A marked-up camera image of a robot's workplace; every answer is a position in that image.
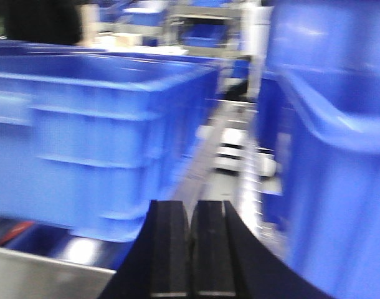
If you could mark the red packaging bag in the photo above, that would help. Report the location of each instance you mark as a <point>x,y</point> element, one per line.
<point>10,229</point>

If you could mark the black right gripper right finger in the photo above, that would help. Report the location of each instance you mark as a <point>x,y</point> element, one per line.
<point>228,261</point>

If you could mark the stainless steel shelf rail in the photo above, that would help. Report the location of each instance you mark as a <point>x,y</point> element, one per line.
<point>24,275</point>

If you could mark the blue bin front right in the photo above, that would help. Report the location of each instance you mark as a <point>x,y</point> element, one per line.
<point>319,112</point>

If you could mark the blue bin front centre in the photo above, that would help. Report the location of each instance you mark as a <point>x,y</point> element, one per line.
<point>87,141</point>

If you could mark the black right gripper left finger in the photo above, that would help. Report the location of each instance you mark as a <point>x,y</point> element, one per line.
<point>157,265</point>

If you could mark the blue bin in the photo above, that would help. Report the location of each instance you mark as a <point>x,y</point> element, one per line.
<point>87,141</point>
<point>319,112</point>

